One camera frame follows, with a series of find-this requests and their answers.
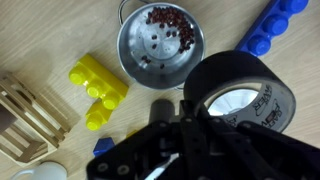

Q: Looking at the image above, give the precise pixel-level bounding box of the small steel pot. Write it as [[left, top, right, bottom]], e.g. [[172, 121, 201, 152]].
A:
[[116, 0, 207, 91]]

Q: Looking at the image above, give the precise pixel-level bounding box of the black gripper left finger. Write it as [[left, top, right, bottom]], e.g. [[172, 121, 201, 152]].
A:
[[86, 99, 214, 180]]

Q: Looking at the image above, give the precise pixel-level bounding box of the blue two-stud block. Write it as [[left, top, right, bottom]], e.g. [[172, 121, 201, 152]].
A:
[[92, 136, 116, 158]]

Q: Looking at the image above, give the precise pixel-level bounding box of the small yellow block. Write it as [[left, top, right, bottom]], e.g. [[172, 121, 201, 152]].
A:
[[84, 99, 114, 132]]

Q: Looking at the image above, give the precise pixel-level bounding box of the white mug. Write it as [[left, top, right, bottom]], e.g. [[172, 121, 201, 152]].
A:
[[9, 161, 69, 180]]

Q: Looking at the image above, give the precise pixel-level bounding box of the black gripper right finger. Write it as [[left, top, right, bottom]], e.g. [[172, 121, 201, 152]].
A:
[[199, 108, 320, 180]]

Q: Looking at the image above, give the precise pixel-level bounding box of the wooden slat crate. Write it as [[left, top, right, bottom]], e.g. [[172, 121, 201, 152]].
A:
[[0, 72, 73, 168]]

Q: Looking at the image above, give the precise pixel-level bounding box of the long blue four-stud block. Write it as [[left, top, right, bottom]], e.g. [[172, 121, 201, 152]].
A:
[[234, 0, 310, 58]]

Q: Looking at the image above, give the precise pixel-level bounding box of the black masking tape roll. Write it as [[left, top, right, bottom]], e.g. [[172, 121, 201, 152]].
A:
[[183, 49, 297, 134]]

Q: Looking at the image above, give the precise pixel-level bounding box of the red beans heap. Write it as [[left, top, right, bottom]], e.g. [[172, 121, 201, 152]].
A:
[[145, 5, 196, 69]]

